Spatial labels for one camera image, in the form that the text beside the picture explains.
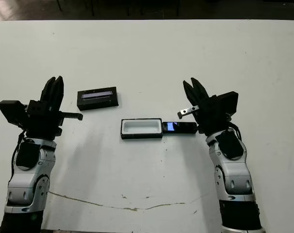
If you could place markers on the small black camera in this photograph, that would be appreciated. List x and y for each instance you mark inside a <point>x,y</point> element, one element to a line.
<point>183,127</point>

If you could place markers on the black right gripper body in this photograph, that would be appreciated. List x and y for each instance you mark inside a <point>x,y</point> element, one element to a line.
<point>212,116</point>

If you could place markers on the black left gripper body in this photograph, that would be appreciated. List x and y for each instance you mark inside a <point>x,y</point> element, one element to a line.
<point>43,123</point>

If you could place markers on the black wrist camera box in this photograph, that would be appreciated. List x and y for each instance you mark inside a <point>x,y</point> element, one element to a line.
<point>229,102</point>
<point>12,111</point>

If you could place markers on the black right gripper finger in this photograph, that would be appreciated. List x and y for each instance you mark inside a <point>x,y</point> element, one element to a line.
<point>200,92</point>
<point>191,95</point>

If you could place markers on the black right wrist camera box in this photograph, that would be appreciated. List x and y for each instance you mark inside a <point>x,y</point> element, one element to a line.
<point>229,102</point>

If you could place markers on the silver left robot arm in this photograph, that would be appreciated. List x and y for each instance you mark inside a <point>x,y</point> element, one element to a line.
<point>27,179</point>

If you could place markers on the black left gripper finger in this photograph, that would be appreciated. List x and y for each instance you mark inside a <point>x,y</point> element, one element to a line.
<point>58,93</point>
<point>48,93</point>

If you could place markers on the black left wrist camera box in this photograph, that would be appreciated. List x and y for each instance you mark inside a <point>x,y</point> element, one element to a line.
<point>12,111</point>

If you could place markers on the black box lid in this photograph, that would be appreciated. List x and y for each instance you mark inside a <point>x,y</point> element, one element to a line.
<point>98,104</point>

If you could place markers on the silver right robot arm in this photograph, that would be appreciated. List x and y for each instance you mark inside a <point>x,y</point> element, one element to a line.
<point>236,177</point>

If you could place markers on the black box base white insert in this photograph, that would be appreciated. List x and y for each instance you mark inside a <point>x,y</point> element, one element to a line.
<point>142,137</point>

